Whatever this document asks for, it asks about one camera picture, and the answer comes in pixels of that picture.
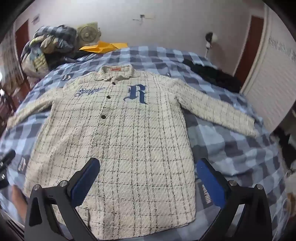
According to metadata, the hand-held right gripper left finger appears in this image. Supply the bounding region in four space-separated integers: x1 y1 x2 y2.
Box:
24 158 101 241

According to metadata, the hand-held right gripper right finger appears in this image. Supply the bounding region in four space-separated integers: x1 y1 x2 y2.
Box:
196 158 274 241

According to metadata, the cream plaid button shirt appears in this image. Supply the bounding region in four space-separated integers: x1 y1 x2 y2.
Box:
7 65 260 240

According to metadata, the black clothes pile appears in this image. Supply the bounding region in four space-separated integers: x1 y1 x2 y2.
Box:
183 58 242 93

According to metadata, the blue checkered bed sheet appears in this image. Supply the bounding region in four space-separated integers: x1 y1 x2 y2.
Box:
0 45 289 241

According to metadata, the white wardrobe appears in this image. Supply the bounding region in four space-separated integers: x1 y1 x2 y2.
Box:
240 7 296 133

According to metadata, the red-brown door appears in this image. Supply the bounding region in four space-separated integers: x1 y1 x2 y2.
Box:
15 20 30 56
233 16 264 80

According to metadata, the pile of checkered bedding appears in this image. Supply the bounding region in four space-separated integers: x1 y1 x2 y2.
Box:
20 25 78 76

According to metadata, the yellow paper envelope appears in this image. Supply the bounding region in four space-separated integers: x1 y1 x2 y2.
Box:
79 40 129 54

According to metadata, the beige box fan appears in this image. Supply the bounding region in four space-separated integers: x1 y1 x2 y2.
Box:
77 22 101 45

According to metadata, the black wall lamp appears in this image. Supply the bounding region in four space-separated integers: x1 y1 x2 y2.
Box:
205 32 219 57

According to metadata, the wall socket with wires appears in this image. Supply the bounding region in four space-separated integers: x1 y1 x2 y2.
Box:
133 14 154 23

